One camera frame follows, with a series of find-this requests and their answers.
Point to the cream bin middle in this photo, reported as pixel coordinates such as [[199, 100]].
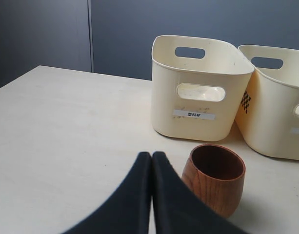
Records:
[[268, 115]]

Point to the cream bin left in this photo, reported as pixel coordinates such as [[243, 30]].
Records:
[[197, 86]]

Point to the cream bin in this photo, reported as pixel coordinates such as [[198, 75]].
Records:
[[197, 86], [268, 115]]

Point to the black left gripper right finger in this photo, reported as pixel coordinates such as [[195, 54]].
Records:
[[177, 210]]

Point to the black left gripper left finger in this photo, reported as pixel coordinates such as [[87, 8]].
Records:
[[127, 210]]

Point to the brown wooden cup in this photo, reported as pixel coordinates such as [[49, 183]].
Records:
[[215, 175]]

